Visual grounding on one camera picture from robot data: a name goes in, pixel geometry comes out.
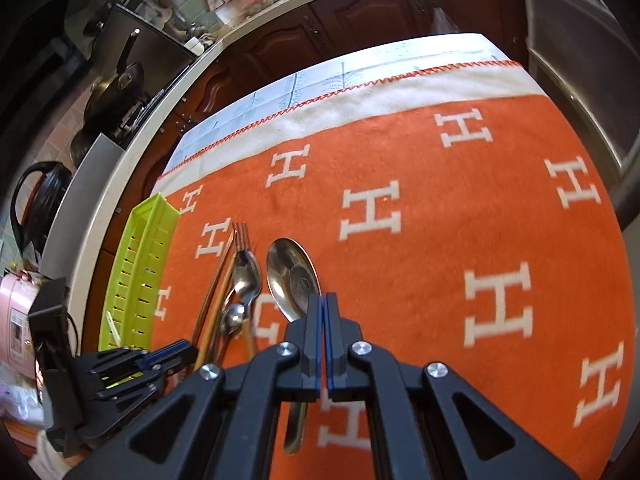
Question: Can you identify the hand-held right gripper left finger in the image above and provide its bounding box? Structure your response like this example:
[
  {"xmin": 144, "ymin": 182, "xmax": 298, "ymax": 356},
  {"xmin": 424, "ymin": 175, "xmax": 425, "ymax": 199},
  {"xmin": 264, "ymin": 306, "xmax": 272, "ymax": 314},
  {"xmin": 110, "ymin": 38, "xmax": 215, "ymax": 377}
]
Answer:
[{"xmin": 64, "ymin": 292, "xmax": 329, "ymax": 480}]

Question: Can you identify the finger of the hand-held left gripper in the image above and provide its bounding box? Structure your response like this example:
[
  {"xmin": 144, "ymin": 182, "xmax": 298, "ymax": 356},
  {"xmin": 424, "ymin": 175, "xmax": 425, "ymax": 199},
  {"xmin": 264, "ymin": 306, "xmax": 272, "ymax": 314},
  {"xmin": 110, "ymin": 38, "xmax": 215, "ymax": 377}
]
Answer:
[
  {"xmin": 89, "ymin": 339, "xmax": 197, "ymax": 380},
  {"xmin": 94, "ymin": 370, "xmax": 168, "ymax": 405}
]

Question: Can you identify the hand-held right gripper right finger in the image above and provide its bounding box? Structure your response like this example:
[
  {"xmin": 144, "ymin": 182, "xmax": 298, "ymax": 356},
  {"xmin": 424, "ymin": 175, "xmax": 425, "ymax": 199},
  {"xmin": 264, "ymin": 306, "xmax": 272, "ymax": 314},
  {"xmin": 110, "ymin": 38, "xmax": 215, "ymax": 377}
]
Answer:
[{"xmin": 325, "ymin": 291, "xmax": 582, "ymax": 480}]

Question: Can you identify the large metal soup spoon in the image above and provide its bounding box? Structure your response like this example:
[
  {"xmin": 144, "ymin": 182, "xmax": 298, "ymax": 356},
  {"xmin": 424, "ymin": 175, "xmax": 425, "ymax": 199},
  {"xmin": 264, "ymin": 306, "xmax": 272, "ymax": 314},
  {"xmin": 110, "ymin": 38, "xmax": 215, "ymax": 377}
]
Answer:
[{"xmin": 266, "ymin": 237, "xmax": 322, "ymax": 456}]

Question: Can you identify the green plastic utensil tray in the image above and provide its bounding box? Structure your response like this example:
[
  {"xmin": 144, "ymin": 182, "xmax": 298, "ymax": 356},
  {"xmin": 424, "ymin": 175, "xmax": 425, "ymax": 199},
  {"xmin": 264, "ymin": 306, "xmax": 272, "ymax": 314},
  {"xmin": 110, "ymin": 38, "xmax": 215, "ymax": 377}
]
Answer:
[{"xmin": 97, "ymin": 192, "xmax": 182, "ymax": 353}]

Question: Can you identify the pink rice cooker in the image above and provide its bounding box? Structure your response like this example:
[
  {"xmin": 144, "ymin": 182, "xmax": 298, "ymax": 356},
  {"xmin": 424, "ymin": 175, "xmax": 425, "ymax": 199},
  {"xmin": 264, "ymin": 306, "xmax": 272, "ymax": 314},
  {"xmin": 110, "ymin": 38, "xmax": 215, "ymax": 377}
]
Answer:
[{"xmin": 0, "ymin": 270, "xmax": 44, "ymax": 377}]

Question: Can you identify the small metal spoon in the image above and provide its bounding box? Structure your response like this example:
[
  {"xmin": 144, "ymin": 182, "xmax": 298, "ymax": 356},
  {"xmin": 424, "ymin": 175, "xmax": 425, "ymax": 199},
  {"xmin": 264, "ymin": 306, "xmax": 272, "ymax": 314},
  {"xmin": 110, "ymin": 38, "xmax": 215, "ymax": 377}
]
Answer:
[{"xmin": 218, "ymin": 302, "xmax": 247, "ymax": 361}]

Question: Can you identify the medium metal spoon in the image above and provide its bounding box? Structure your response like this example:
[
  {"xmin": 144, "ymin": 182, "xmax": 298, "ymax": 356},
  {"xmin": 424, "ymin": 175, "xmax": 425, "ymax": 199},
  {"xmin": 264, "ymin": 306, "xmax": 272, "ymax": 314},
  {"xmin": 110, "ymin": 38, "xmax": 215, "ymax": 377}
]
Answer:
[{"xmin": 231, "ymin": 251, "xmax": 263, "ymax": 311}]

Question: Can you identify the metal fork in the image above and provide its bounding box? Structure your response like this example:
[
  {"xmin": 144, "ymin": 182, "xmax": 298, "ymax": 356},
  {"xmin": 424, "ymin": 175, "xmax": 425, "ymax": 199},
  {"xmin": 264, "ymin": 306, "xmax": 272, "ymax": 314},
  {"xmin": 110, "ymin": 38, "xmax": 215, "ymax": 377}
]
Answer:
[{"xmin": 232, "ymin": 220, "xmax": 253, "ymax": 266}]

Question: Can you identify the steel stove side panel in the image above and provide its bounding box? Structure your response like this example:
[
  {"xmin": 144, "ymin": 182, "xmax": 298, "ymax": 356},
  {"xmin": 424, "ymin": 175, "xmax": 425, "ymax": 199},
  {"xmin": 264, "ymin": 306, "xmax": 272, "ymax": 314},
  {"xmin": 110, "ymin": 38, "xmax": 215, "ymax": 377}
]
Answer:
[
  {"xmin": 112, "ymin": 4, "xmax": 197, "ymax": 97},
  {"xmin": 40, "ymin": 132, "xmax": 126, "ymax": 281}
]

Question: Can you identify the orange printed blanket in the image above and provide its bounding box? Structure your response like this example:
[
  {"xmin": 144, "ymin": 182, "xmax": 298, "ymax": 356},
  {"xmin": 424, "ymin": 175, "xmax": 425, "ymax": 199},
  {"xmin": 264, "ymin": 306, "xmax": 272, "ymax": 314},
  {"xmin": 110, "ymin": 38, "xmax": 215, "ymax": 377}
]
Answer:
[{"xmin": 150, "ymin": 60, "xmax": 636, "ymax": 480}]

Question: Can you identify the black wok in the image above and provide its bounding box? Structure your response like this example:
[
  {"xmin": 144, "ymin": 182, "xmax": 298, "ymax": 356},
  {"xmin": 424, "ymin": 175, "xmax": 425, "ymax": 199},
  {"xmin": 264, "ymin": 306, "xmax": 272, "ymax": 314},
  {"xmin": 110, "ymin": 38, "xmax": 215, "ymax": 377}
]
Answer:
[{"xmin": 82, "ymin": 30, "xmax": 147, "ymax": 127}]

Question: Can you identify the white blue printed tablecloth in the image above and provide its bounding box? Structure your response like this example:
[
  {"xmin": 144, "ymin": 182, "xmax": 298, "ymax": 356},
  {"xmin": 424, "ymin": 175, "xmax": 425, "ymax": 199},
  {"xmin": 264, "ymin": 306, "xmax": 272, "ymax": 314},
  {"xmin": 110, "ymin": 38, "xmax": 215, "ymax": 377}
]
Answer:
[{"xmin": 165, "ymin": 32, "xmax": 506, "ymax": 171}]

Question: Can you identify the stainless steel appliance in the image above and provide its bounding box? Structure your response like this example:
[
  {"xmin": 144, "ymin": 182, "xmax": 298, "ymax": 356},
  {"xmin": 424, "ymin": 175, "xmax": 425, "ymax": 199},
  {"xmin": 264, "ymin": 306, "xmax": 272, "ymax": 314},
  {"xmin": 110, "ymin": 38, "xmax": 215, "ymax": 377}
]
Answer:
[{"xmin": 520, "ymin": 0, "xmax": 640, "ymax": 176}]

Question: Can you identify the black pot with arched handle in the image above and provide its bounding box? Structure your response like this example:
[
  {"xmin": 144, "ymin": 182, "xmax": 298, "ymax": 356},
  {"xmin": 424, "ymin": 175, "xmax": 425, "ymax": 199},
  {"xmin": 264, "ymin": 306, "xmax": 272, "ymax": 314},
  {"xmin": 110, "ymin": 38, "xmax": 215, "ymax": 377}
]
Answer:
[{"xmin": 10, "ymin": 161, "xmax": 74, "ymax": 257}]

